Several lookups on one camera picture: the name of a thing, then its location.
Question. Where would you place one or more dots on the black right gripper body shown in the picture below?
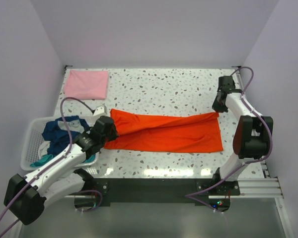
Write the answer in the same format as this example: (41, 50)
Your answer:
(218, 106)

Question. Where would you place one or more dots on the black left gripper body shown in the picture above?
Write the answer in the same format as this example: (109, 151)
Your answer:
(111, 136)

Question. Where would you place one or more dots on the orange t shirt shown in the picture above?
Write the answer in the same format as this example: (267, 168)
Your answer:
(192, 134)

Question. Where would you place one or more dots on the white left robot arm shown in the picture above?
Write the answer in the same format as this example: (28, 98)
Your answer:
(26, 197)

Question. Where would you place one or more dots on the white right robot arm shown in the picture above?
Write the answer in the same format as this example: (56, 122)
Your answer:
(252, 141)

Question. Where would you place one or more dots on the navy blue t shirt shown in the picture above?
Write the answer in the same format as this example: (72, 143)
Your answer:
(56, 132)

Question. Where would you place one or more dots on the white garment in basket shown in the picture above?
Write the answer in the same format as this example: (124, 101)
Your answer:
(42, 151)

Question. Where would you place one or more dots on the teal t shirt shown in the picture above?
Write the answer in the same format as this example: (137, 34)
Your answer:
(45, 159)

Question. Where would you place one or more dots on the folded pink t shirt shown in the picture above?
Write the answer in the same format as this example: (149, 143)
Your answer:
(87, 85)

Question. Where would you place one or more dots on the white plastic laundry basket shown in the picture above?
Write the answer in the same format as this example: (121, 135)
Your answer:
(32, 142)

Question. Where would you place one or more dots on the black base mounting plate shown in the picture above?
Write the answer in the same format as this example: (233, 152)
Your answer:
(139, 190)

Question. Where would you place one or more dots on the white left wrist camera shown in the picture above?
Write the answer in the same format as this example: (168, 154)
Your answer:
(100, 111)

